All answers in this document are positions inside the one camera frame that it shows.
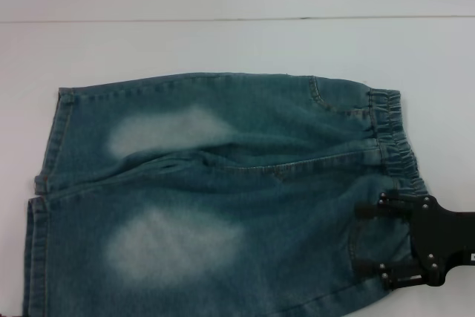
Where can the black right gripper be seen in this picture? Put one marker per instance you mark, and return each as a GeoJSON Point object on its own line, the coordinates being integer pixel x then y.
{"type": "Point", "coordinates": [434, 241]}

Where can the blue washed denim shorts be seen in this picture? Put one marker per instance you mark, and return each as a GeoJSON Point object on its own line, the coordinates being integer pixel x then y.
{"type": "Point", "coordinates": [208, 198]}

